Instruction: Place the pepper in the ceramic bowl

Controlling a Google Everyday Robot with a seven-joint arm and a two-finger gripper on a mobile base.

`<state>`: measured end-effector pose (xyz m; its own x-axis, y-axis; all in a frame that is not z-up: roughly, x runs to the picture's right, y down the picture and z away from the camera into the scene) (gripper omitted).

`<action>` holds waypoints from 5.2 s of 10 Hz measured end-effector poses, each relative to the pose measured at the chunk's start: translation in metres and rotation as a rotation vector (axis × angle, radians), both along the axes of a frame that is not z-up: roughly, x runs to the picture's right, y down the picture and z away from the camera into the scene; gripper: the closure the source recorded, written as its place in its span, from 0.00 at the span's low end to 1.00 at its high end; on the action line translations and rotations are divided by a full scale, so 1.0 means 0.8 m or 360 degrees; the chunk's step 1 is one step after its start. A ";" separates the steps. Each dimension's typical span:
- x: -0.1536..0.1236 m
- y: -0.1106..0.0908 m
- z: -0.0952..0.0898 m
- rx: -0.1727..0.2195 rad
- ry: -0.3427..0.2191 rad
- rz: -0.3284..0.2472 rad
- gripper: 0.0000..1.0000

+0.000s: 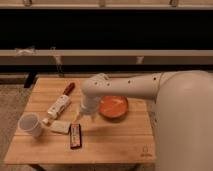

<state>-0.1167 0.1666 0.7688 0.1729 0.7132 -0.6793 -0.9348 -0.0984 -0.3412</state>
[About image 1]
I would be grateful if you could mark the white sponge block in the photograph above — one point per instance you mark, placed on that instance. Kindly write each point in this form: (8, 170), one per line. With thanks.
(60, 126)

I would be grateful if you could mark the wooden table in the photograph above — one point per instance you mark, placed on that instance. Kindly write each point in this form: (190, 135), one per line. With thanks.
(127, 141)

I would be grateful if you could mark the dark candy bar wrapper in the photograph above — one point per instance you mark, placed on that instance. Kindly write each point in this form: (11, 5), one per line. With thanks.
(75, 136)

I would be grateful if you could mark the white paper cup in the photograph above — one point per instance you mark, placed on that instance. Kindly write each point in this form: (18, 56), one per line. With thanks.
(30, 124)

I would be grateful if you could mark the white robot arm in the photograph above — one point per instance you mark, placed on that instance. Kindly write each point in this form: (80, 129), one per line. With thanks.
(184, 113)

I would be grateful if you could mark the red chili pepper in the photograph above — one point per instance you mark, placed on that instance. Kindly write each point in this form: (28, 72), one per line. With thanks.
(69, 89)

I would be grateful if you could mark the grey metal rail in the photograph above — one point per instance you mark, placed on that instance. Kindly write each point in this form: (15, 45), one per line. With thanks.
(100, 57)

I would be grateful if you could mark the white tube bottle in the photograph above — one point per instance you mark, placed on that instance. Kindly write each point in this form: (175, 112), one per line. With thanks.
(57, 108)

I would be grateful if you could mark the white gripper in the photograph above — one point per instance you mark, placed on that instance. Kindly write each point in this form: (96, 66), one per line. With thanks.
(88, 106)

